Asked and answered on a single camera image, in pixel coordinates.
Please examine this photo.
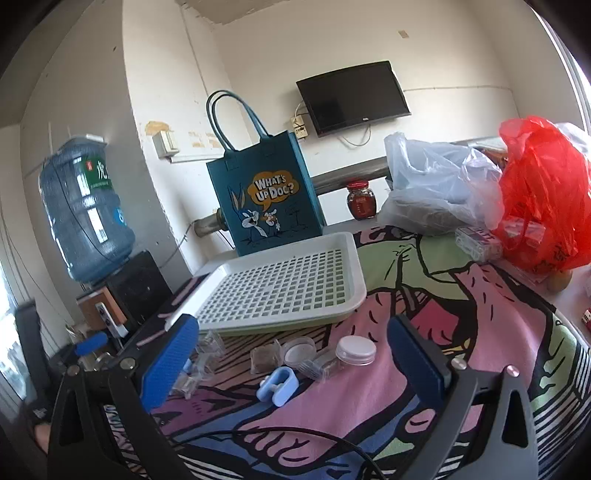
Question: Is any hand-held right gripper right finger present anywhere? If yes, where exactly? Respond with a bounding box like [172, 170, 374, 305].
[387, 314, 541, 480]

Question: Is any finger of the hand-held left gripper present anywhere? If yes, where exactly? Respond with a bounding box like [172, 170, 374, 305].
[74, 333, 110, 357]

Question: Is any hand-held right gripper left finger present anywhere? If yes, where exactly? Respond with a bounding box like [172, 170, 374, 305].
[46, 314, 200, 480]

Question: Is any white round cap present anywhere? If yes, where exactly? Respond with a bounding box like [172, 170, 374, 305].
[335, 335, 377, 367]

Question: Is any light blue plastic clip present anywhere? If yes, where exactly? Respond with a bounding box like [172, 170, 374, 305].
[256, 367, 296, 407]

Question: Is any clear round container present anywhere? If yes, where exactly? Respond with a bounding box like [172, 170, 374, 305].
[281, 338, 317, 370]

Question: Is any white perforated plastic tray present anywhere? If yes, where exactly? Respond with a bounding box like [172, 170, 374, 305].
[164, 232, 369, 333]

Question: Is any wood-sided speaker with knobs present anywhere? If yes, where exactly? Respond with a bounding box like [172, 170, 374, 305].
[76, 286, 130, 342]

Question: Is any printed blanket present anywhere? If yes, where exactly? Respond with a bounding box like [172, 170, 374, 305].
[104, 226, 591, 480]

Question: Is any black water dispenser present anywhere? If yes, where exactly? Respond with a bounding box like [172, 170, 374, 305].
[108, 251, 174, 328]

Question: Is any blue water cooler bottle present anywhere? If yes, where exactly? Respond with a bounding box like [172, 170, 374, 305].
[39, 135, 137, 284]

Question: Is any yellow fruit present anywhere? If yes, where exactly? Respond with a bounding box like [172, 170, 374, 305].
[547, 270, 573, 292]

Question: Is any red sauce jar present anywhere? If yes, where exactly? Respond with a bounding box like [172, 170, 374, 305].
[346, 181, 379, 220]

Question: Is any clear plastic bag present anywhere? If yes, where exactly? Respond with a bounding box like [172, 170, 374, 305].
[378, 131, 506, 237]

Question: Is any red plastic bag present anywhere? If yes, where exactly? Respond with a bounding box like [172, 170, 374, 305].
[492, 116, 591, 273]

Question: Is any teal cartoon tote bag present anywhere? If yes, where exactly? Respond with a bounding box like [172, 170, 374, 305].
[205, 90, 324, 257]

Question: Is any wall switch box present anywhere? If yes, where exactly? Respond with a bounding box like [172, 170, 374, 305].
[152, 130, 181, 160]

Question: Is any black wall television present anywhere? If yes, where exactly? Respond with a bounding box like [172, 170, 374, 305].
[295, 61, 413, 137]

